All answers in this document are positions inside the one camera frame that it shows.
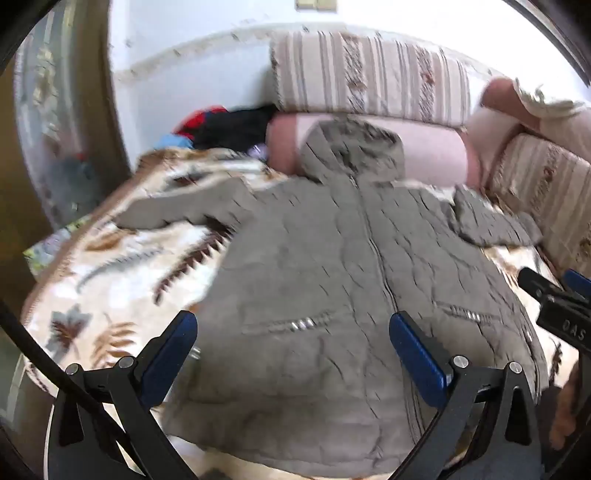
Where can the grey quilted hooded jacket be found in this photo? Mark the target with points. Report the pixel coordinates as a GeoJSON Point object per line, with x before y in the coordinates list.
{"type": "Point", "coordinates": [300, 277]}

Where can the beige wall switch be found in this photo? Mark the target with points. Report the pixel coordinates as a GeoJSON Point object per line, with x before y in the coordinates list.
{"type": "Point", "coordinates": [314, 3]}

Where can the glass door panel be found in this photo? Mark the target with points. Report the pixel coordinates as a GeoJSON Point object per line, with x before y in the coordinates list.
{"type": "Point", "coordinates": [60, 115]}

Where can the red and blue garment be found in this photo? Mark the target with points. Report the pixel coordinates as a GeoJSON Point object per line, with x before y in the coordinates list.
{"type": "Point", "coordinates": [198, 122]}

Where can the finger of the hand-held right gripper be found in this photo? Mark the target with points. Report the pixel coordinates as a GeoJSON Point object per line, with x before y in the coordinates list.
{"type": "Point", "coordinates": [579, 281]}
{"type": "Point", "coordinates": [538, 282]}

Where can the striped floral back cushion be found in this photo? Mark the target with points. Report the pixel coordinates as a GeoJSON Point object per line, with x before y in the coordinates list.
{"type": "Point", "coordinates": [549, 184]}
{"type": "Point", "coordinates": [369, 74]}

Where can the leaf print fleece blanket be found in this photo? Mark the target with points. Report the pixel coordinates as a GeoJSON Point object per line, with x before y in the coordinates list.
{"type": "Point", "coordinates": [115, 258]}

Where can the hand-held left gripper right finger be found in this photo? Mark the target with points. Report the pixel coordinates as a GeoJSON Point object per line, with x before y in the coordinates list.
{"type": "Point", "coordinates": [418, 357]}

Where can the pale pink pillow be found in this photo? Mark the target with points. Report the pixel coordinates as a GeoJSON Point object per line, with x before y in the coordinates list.
{"type": "Point", "coordinates": [489, 143]}

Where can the cream knitted cloth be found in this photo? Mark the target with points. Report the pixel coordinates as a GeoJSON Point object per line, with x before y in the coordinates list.
{"type": "Point", "coordinates": [549, 108]}

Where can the green printed packet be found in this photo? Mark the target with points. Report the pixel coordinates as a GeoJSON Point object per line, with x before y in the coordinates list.
{"type": "Point", "coordinates": [55, 244]}

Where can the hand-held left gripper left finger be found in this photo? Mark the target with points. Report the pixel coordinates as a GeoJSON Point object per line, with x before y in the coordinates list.
{"type": "Point", "coordinates": [173, 350]}

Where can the pink bolster pillow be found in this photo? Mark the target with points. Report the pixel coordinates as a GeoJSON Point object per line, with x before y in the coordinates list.
{"type": "Point", "coordinates": [434, 157]}

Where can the black garment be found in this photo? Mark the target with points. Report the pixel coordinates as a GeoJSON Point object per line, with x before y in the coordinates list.
{"type": "Point", "coordinates": [240, 127]}

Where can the light blue cloth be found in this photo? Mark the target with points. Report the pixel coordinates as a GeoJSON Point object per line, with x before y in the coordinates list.
{"type": "Point", "coordinates": [173, 142]}

